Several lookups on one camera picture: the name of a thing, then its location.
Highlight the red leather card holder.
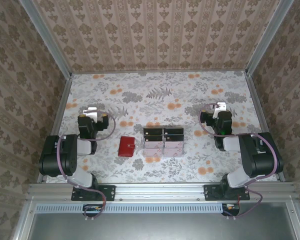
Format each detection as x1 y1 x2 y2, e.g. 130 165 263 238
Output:
118 136 136 158

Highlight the pink credit card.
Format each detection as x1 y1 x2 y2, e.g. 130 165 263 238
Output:
144 148 163 158
144 141 163 150
164 148 185 158
164 140 185 150

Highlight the black credit card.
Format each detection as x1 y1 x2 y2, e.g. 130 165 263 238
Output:
143 134 163 142
164 127 185 135
164 134 185 142
143 127 163 136

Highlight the floral tablecloth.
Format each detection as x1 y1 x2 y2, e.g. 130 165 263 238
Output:
43 70 278 184

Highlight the grey metal panel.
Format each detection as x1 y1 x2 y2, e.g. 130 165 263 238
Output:
27 202 300 240

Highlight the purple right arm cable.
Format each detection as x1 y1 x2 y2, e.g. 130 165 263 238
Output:
198 102 264 221

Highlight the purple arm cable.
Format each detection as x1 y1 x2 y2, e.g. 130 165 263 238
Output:
198 102 264 221
56 113 117 221

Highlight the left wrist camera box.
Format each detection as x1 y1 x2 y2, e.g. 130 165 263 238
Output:
82 106 101 123

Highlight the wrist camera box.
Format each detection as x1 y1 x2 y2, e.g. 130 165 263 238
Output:
213 101 227 120
82 106 101 123

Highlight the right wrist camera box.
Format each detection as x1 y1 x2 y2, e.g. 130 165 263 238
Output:
213 101 227 120

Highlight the aluminium side rail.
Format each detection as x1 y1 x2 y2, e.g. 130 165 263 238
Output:
245 72 286 182
37 73 73 183

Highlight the thin aluminium end rail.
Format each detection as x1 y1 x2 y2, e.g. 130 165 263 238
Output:
71 69 248 75

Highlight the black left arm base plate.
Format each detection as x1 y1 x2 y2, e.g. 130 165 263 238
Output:
71 184 116 202

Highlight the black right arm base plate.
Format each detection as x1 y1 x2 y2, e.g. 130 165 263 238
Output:
204 184 251 201

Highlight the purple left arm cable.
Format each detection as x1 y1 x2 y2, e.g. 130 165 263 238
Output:
56 113 117 221

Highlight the aluminium corner post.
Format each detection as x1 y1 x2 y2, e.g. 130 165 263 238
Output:
246 0 296 76
17 0 73 80

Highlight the aluminium mounting rail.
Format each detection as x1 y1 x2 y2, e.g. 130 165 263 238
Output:
27 182 300 202

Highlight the white slotted cable duct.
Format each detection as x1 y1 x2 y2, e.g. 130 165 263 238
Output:
36 203 225 214

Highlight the aluminium frame bar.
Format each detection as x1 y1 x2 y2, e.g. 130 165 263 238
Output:
11 197 37 240
286 197 300 240

